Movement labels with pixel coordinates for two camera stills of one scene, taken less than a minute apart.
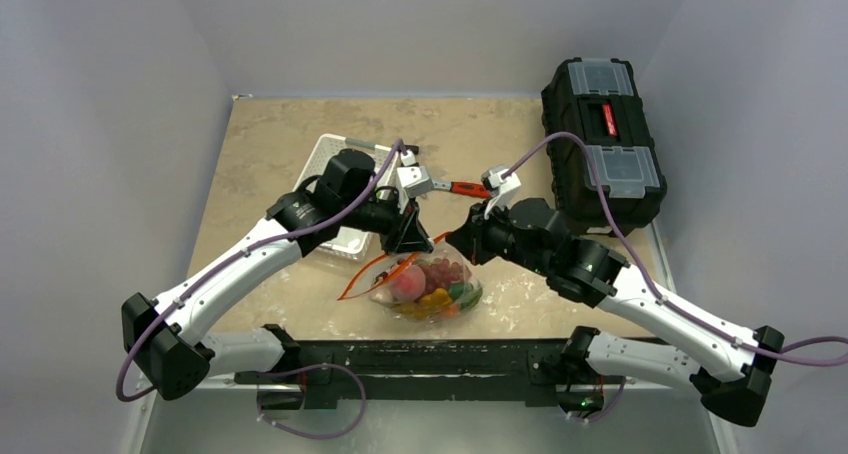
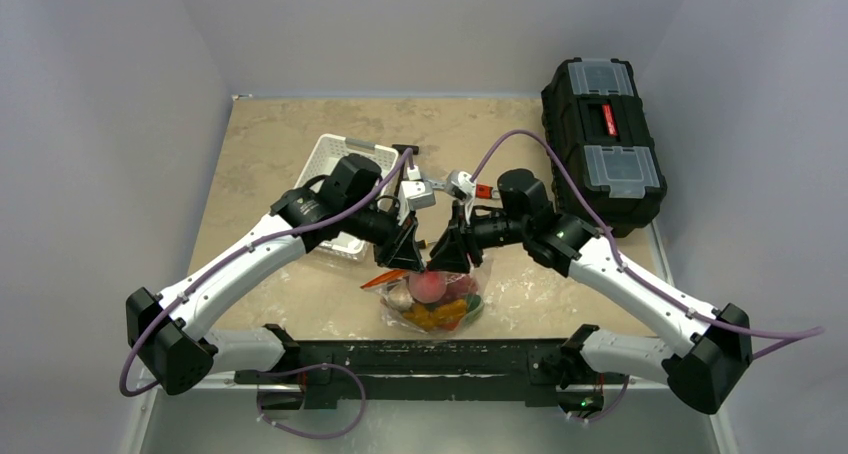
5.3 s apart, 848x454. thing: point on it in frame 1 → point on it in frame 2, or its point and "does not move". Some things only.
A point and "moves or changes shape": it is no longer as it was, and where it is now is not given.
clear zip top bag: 434,285 moves or changes shape
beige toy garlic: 383,296 → 400,298
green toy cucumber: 465,295 → 474,304
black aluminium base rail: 469,370 does not move
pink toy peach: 410,284 → 428,286
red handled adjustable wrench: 464,188 does not move
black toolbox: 599,100 does not move
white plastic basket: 351,242 does not move
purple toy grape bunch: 441,273 moves or changes shape
